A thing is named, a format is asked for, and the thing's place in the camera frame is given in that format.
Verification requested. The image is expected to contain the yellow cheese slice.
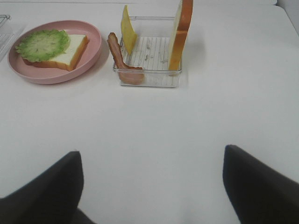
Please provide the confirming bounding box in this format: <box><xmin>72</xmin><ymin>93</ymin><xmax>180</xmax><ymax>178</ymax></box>
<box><xmin>121</xmin><ymin>5</ymin><xmax>137</xmax><ymax>55</ymax></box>

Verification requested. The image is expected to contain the clear plastic tray left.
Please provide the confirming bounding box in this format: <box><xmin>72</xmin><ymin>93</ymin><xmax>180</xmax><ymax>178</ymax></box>
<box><xmin>0</xmin><ymin>14</ymin><xmax>14</xmax><ymax>61</ymax></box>

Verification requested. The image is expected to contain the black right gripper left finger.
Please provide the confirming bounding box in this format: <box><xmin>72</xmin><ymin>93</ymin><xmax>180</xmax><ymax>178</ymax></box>
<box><xmin>0</xmin><ymin>151</ymin><xmax>93</xmax><ymax>224</ymax></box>

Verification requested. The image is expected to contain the pink round plate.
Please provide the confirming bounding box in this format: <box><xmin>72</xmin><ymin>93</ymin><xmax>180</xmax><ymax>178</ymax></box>
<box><xmin>7</xmin><ymin>20</ymin><xmax>103</xmax><ymax>84</ymax></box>

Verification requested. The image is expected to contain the clear plastic tray right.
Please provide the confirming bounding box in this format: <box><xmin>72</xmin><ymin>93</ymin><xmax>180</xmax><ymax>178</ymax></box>
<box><xmin>119</xmin><ymin>16</ymin><xmax>182</xmax><ymax>88</ymax></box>

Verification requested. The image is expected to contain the green lettuce leaf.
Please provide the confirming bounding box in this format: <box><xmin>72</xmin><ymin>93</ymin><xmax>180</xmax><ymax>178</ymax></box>
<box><xmin>15</xmin><ymin>29</ymin><xmax>70</xmax><ymax>63</ymax></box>

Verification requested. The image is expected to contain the clear plastic tray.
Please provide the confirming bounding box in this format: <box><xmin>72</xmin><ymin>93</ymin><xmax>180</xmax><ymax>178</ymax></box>
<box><xmin>119</xmin><ymin>16</ymin><xmax>182</xmax><ymax>88</ymax></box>
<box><xmin>0</xmin><ymin>14</ymin><xmax>14</xmax><ymax>61</ymax></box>

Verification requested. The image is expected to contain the bread slice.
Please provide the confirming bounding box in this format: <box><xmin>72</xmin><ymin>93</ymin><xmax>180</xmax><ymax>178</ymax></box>
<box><xmin>23</xmin><ymin>34</ymin><xmax>89</xmax><ymax>71</ymax></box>
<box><xmin>168</xmin><ymin>0</ymin><xmax>193</xmax><ymax>70</ymax></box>

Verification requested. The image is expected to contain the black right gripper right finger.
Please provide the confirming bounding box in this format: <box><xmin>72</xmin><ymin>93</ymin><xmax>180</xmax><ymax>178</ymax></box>
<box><xmin>222</xmin><ymin>145</ymin><xmax>299</xmax><ymax>224</ymax></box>

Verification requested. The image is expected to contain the bacon strip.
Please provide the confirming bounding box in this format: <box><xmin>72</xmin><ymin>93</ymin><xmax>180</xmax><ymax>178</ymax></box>
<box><xmin>107</xmin><ymin>32</ymin><xmax>144</xmax><ymax>85</ymax></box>

